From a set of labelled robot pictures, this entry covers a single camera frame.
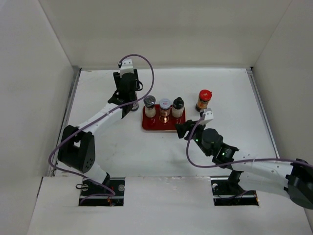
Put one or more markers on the right aluminium frame rail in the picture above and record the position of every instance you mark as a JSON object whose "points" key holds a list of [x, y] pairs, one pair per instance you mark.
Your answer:
{"points": [[262, 111]]}

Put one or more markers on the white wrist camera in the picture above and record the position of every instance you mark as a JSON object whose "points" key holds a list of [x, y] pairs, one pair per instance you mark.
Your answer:
{"points": [[206, 116], [125, 66]]}

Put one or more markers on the red lacquer tray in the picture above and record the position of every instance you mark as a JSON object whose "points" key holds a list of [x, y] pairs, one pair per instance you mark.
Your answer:
{"points": [[157, 124]]}

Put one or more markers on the clear-cap salt grinder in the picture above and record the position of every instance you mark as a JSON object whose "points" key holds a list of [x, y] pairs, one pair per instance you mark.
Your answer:
{"points": [[149, 103]]}

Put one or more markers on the aluminium frame rail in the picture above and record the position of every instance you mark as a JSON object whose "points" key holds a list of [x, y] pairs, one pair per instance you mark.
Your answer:
{"points": [[70, 99], [262, 111]]}

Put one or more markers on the left aluminium frame rail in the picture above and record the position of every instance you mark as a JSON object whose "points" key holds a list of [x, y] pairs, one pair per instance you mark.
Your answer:
{"points": [[70, 99]]}

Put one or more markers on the red-lid chili sauce jar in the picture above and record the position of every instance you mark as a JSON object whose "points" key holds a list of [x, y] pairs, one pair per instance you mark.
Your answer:
{"points": [[203, 100]]}

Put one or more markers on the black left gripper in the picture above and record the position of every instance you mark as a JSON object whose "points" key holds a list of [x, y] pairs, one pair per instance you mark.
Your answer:
{"points": [[118, 78]]}

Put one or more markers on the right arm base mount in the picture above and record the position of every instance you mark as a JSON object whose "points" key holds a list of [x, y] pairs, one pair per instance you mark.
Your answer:
{"points": [[227, 192]]}

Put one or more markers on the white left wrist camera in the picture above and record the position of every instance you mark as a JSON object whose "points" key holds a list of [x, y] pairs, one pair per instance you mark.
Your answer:
{"points": [[125, 66]]}

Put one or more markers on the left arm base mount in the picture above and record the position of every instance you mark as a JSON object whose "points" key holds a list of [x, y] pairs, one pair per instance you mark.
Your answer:
{"points": [[92, 195]]}

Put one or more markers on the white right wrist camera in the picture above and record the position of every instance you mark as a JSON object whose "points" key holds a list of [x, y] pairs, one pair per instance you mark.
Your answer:
{"points": [[206, 116]]}

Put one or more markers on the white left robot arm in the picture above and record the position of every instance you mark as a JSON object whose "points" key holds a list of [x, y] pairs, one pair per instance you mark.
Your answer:
{"points": [[79, 151]]}

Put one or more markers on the black-cap grinder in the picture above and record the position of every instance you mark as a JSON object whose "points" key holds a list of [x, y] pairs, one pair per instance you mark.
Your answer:
{"points": [[177, 107]]}

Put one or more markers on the white-lid spice jar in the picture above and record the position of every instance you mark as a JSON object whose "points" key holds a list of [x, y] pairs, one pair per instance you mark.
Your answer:
{"points": [[164, 109]]}

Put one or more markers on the soy sauce glass bottle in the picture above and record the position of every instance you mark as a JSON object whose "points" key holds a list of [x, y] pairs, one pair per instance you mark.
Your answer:
{"points": [[135, 105]]}

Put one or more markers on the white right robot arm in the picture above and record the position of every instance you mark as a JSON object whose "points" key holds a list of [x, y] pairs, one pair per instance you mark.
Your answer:
{"points": [[292, 179]]}

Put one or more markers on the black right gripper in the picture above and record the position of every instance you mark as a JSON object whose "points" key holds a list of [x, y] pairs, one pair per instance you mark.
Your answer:
{"points": [[182, 128]]}

